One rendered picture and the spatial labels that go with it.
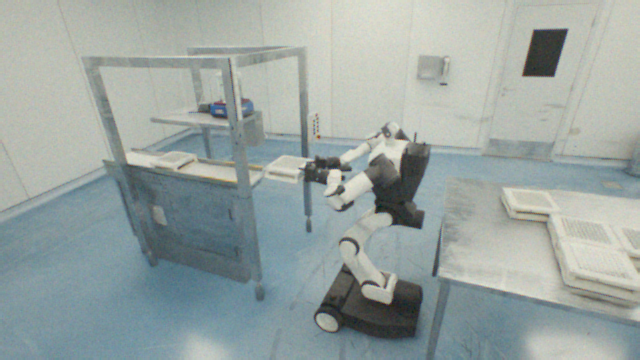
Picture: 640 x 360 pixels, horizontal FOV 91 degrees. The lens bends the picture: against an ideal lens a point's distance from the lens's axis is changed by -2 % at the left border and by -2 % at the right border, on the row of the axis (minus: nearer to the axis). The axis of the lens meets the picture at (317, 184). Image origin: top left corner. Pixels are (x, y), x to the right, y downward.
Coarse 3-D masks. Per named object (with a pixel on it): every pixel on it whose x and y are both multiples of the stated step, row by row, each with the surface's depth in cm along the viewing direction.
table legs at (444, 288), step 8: (440, 232) 244; (440, 240) 247; (432, 272) 263; (440, 288) 144; (448, 288) 142; (440, 296) 145; (440, 304) 147; (440, 312) 149; (440, 320) 151; (432, 328) 155; (440, 328) 153; (432, 336) 157; (432, 344) 159; (432, 352) 162
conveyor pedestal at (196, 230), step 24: (120, 192) 269; (144, 192) 258; (168, 192) 247; (192, 192) 235; (168, 216) 260; (192, 216) 248; (216, 216) 238; (240, 216) 235; (168, 240) 274; (192, 240) 261; (216, 240) 250; (240, 240) 240; (192, 264) 278; (216, 264) 265; (240, 264) 250
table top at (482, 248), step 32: (448, 192) 206; (480, 192) 205; (576, 192) 202; (448, 224) 173; (480, 224) 173; (512, 224) 172; (544, 224) 171; (448, 256) 150; (480, 256) 149; (512, 256) 148; (544, 256) 148; (480, 288) 133; (512, 288) 130; (544, 288) 130; (576, 288) 130; (608, 320) 119
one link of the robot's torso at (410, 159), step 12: (384, 144) 174; (396, 144) 175; (408, 144) 174; (420, 144) 174; (372, 156) 168; (396, 156) 162; (408, 156) 162; (420, 156) 159; (396, 168) 163; (408, 168) 164; (420, 168) 162; (408, 180) 167; (420, 180) 164; (384, 192) 175; (396, 192) 172; (408, 192) 170
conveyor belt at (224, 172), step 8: (112, 160) 260; (128, 160) 259; (136, 160) 258; (144, 160) 258; (152, 160) 258; (192, 168) 241; (200, 168) 240; (208, 168) 240; (216, 168) 240; (224, 168) 239; (232, 168) 239; (216, 176) 227; (224, 176) 226; (232, 176) 226; (256, 176) 226; (224, 184) 216
